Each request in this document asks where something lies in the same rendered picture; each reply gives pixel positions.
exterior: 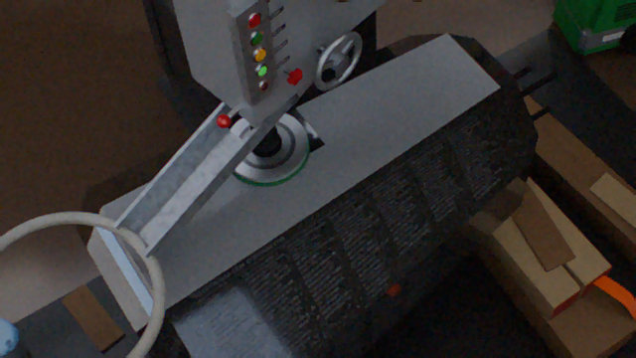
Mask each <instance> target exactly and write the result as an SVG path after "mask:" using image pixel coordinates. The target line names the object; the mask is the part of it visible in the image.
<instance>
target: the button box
mask: <svg viewBox="0 0 636 358"><path fill-rule="evenodd" d="M255 12H259V13H260V15H261V17H260V22H259V25H258V26H257V27H255V28H253V29H249V28H248V27H247V26H246V22H247V19H248V17H250V16H251V15H252V14H253V13H255ZM227 16H228V21H229V26H230V31H231V36H232V41H233V47H234V52H235V57H236V62H237V68H238V73H239V77H240V83H241V88H242V93H243V99H244V102H245V103H247V104H248V105H249V106H250V107H254V106H255V105H256V104H259V103H260V102H261V101H262V99H263V98H265V97H266V96H267V95H268V94H269V93H271V92H273V91H274V90H275V89H277V88H278V86H279V84H278V76H277V69H276V61H275V55H274V48H273V41H272V34H271V27H270V19H269V12H268V5H267V0H246V1H244V2H243V3H242V4H241V5H239V6H238V7H236V8H231V9H229V10H227ZM258 30H261V31H262V32H263V39H262V41H261V42H260V43H259V44H257V45H256V46H255V47H252V46H251V45H250V43H249V39H250V37H252V35H253V34H254V33H255V32H256V31H258ZM262 47H264V48H265V49H266V53H265V57H264V58H263V60H261V61H259V62H257V63H256V62H255V61H253V60H252V56H254V54H255V52H256V51H257V50H258V49H259V48H262ZM263 63H268V70H267V73H266V74H265V75H264V76H263V77H262V78H260V79H259V78H257V77H256V71H257V69H258V68H259V67H260V65H261V64H263ZM265 79H270V80H271V81H270V87H269V89H268V90H267V91H266V92H264V93H259V91H258V89H259V86H260V85H261V82H262V81H263V80H265Z"/></svg>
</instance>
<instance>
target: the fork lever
mask: <svg viewBox="0 0 636 358"><path fill-rule="evenodd" d="M312 83H313V80H311V81H310V82H309V83H308V84H307V86H306V87H304V88H303V89H301V90H300V91H298V92H297V93H296V94H295V95H294V96H293V97H291V98H290V99H289V100H288V102H286V103H284V104H283V105H282V106H281V107H280V108H279V109H277V110H276V111H275V112H274V113H272V114H271V115H270V116H269V117H268V118H267V119H266V120H265V121H263V122H262V123H261V124H260V125H257V126H255V127H254V128H253V129H252V130H251V132H250V133H249V134H248V135H247V136H246V138H245V139H244V140H241V139H240V138H238V137H237V136H236V135H235V134H234V133H232V132H231V131H230V129H229V128H221V127H219V126H218V125H217V118H218V116H219V115H221V114H229V112H230V111H231V110H233V109H232V108H230V107H229V106H228V105H227V104H225V103H223V102H222V103H221V104H220V105H219V106H218V107H217V108H216V109H215V111H214V113H213V114H212V115H211V116H210V117H208V118H207V119H206V120H205V122H204V123H203V124H202V125H201V126H200V128H199V129H198V130H197V131H196V132H195V134H194V135H193V136H191V137H190V138H189V139H188V140H187V141H186V143H185V145H184V146H183V147H182V148H181V149H180V150H179V151H178V152H177V153H176V155H175V156H173V157H172V159H171V160H170V161H169V162H168V163H167V164H166V165H165V167H164V168H163V169H162V170H161V171H160V172H159V174H158V175H157V176H156V178H155V179H154V180H152V181H151V182H150V183H149V184H148V185H147V186H146V188H145V189H144V191H143V192H142V193H141V194H140V195H139V196H138V197H137V198H136V200H135V201H134V202H133V203H132V204H131V205H130V206H129V208H128V209H127V211H126V212H124V213H123V214H122V215H121V216H120V217H119V218H118V219H117V221H116V222H115V223H114V224H113V225H112V226H113V228H114V229H115V230H117V231H118V230H119V229H120V228H121V227H124V226H126V227H128V228H130V229H131V230H132V231H134V232H135V233H136V234H138V235H139V236H140V237H141V238H142V239H143V240H144V242H145V243H146V244H148V245H149V247H148V249H147V250H145V251H144V252H143V253H142V255H143V256H144V257H146V258H147V259H149V257H150V256H151V255H156V258H157V259H158V256H159V255H160V254H161V253H162V252H163V251H164V250H165V249H166V247H167V246H168V245H169V244H170V243H172V242H173V241H174V240H175V238H176V236H177V235H178V234H179V233H180V232H181V231H182V230H183V229H184V227H185V226H186V225H187V224H188V223H189V222H190V221H191V219H192V217H194V216H195V215H196V214H197V213H198V212H199V211H200V210H201V208H202V207H203V206H204V205H205V203H206V202H207V201H208V200H209V198H210V197H212V196H213V195H214V194H215V193H216V192H217V191H218V190H219V187H220V186H221V185H222V184H223V183H224V182H225V181H226V180H227V178H229V177H230V176H231V175H232V173H233V172H234V171H235V170H236V168H237V167H238V166H239V165H240V164H241V163H242V162H244V159H245V158H246V157H247V156H248V155H249V154H250V153H251V152H252V151H253V149H254V148H255V147H256V145H257V144H259V142H260V141H261V140H262V138H263V137H264V136H265V135H266V134H267V133H268V132H269V131H270V128H271V127H273V126H274V125H275V124H276V123H277V122H278V121H279V120H280V118H281V117H282V116H283V115H284V114H285V113H286V112H287V111H288V110H289V109H290V108H291V107H292V106H293V105H295V104H296V103H297V102H298V99H299V97H300V96H301V95H303V94H304V93H305V92H306V90H307V89H308V88H309V87H310V86H311V85H312Z"/></svg>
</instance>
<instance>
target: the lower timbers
mask: <svg viewBox="0 0 636 358"><path fill-rule="evenodd" d="M523 99H524V101H525V104H526V106H527V109H528V112H529V114H530V116H531V115H533V114H534V113H536V112H538V111H539V110H541V109H542V108H541V107H540V105H539V104H538V103H536V102H535V101H534V100H533V99H532V98H530V97H529V96H528V95H526V96H525V97H523ZM534 124H535V127H536V129H537V132H538V135H539V139H538V142H537V146H536V150H535V154H534V158H533V162H532V166H531V168H532V169H533V170H534V172H536V173H537V174H538V175H539V176H540V177H541V178H542V179H544V180H545V181H546V182H547V183H548V184H549V185H550V186H551V187H553V188H554V189H555V190H556V191H557V193H558V194H559V195H560V196H562V197H563V198H564V199H565V200H566V201H567V202H568V203H569V204H570V205H571V206H572V207H573V208H574V209H575V210H576V211H578V213H579V214H580V215H581V216H582V217H583V218H584V219H586V220H587V222H588V223H589V224H590V225H591V226H592V227H594V228H595V229H596V230H597V231H598V232H599V233H600V234H601V235H603V236H604V238H605V239H606V240H607V241H608V242H609V243H611V244H612V245H613V246H614V247H615V248H616V249H617V250H619V251H620V252H621V254H622V255H623V256H624V257H625V258H627V259H628V260H629V261H630V262H631V263H632V264H633V265H634V266H635V267H636V231H635V230H634V229H632V228H631V227H630V226H629V225H628V224H627V223H626V222H624V221H623V220H622V219H621V218H619V217H618V216H617V215H615V214H614V213H613V212H612V211H611V210H610V209H609V208H608V207H606V206H605V205H604V204H602V203H601V202H600V201H599V200H597V199H596V198H595V197H594V196H592V194H591V193H590V192H589V191H588V189H589V188H590V187H591V186H592V185H593V184H594V183H595V182H596V181H598V180H599V179H600V178H601V177H602V176H603V175H604V174H605V173H608V174H609V175H611V176H612V177H613V178H614V179H615V180H616V181H617V182H619V183H620V184H621V185H623V186H624V187H625V188H627V189H628V190H629V191H631V192H632V193H633V195H635V196H636V191H635V190H634V189H633V188H632V187H631V186H630V185H629V184H628V183H626V182H625V181H624V180H623V179H622V178H620V177H619V176H618V175H617V174H616V173H614V172H613V170H612V169H611V168H609V166H608V165H607V164H606V163H605V162H603V161H602V160H601V159H600V158H599V157H597V156H596V155H595V154H594V153H593V152H591V151H590V150H589V149H588V148H587V147H585V146H584V145H583V144H582V142H581V141H579V140H578V139H577V138H576V137H575V136H573V135H572V134H571V133H570V132H569V131H568V130H567V129H566V128H565V127H564V126H563V125H561V124H560V122H559V121H558V120H557V119H555V118H553V117H552V116H551V115H550V114H548V113H546V114H545V115H544V116H542V117H541V118H539V119H538V120H536V121H534ZM473 252H474V253H475V254H476V256H477V257H478V258H479V259H480V261H481V262H482V264H483V265H484V267H485V268H486V269H487V270H488V272H489V273H490V274H491V275H492V277H493V278H494V279H495V280H496V281H497V282H498V283H499V284H501V285H500V286H501V287H502V288H503V289H504V290H505V293H506V294H507V295H508V296H509V298H510V299H511V300H512V301H513V303H514V304H515V305H516V306H517V308H518V309H519V310H520V311H521V313H522V314H523V315H524V316H525V318H526V319H527V320H528V321H529V323H530V324H531V325H532V326H533V328H534V329H535V330H536V331H537V333H538V334H539V335H540V336H541V337H542V339H543V340H544V342H545V344H546V345H547V346H548V347H549V349H550V350H551V351H552V352H553V354H554V355H555V356H556V358H606V357H608V356H610V355H611V354H613V353H614V352H616V350H617V349H619V348H620V347H622V346H623V345H625V344H626V343H627V342H628V341H629V340H630V338H631V337H632V335H633V334H634V332H635V331H636V322H635V321H634V320H633V319H632V318H631V317H630V315H629V313H628V312H627V311H626V310H625V309H624V308H623V306H622V305H621V304H620V303H619V302H618V300H617V298H615V297H614V296H612V295H611V294H609V293H608V292H606V291H604V290H603V289H602V288H600V287H599V286H596V287H595V288H594V289H593V290H592V291H591V292H589V293H588V294H586V295H585V296H583V297H582V298H577V299H576V302H575V303H573V304H572V305H571V306H570V307H569V308H567V309H566V310H564V311H563V312H561V313H560V314H558V315H557V316H555V317H554V318H552V319H551V320H549V319H547V318H546V317H545V316H544V315H543V313H542V312H541V311H540V310H539V309H538V308H537V306H536V305H535V303H534V302H533V301H532V299H531V298H530V297H529V296H528V295H527V294H526V292H525V291H524V290H523V289H522V288H521V287H520V285H519V284H518V283H517V282H516V281H515V280H514V278H513V277H512V276H511V275H510V274H509V272H508V271H507V269H506V268H505V267H504V266H503V264H502V263H501V262H500V261H499V260H498V259H497V257H496V256H495V255H494V254H493V253H492V252H491V250H490V249H489V248H488V247H487V246H486V245H485V242H483V243H482V245H480V246H479V247H478V248H477V249H476V250H474V251H473Z"/></svg>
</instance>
